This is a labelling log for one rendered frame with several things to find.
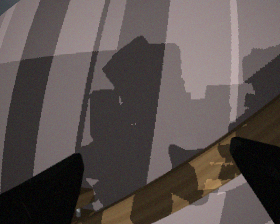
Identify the wooden post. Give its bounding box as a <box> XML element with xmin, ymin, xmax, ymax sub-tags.
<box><xmin>71</xmin><ymin>188</ymin><xmax>95</xmax><ymax>224</ymax></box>

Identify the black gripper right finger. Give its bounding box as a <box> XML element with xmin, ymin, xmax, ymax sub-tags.
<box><xmin>229</xmin><ymin>136</ymin><xmax>280</xmax><ymax>224</ymax></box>

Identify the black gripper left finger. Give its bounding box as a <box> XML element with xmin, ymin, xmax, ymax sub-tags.
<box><xmin>0</xmin><ymin>153</ymin><xmax>84</xmax><ymax>224</ymax></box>

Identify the brown wooden board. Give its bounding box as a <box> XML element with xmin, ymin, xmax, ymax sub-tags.
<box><xmin>77</xmin><ymin>93</ymin><xmax>280</xmax><ymax>224</ymax></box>

